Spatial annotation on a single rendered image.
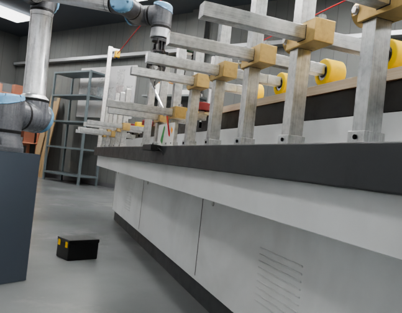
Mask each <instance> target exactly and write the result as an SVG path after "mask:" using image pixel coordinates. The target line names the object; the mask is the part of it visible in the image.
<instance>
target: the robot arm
mask: <svg viewBox="0 0 402 313"><path fill-rule="evenodd" d="M24 1H25V2H26V3H28V4H30V21H29V33H28V40H27V53H26V59H25V72H24V85H23V92H22V94H21V95H20V94H9V93H0V151H7V152H19V153H23V152H24V146H23V143H22V139H21V132H22V131H25V132H32V133H43V132H46V131H47V130H48V129H49V128H50V127H51V126H52V124H53V120H54V113H53V111H52V110H51V108H49V100H48V99H47V98H46V88H47V75H48V63H49V56H50V42H51V36H52V22H53V16H54V13H56V12H57V10H58V8H59V5H60V4H67V5H71V6H78V7H84V8H88V9H95V10H99V11H106V12H110V13H113V14H120V15H122V16H124V18H125V20H126V22H127V23H128V24H129V25H133V26H137V25H151V32H150V38H151V39H152V42H153V43H155V44H154V45H153V47H152V49H151V51H150V52H153V53H159V54H162V55H168V52H166V51H165V45H166V44H167V34H168V33H169V32H170V31H171V20H172V14H173V7H172V5H171V4H169V3H167V2H164V1H155V2H154V3H153V5H151V6H143V5H141V4H140V3H139V2H137V1H136V0H24Z"/></svg>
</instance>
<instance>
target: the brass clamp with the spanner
mask: <svg viewBox="0 0 402 313"><path fill-rule="evenodd" d="M170 109H173V114H172V116H168V119H175V120H183V119H186V107H180V106H174V107H171V108H170Z"/></svg>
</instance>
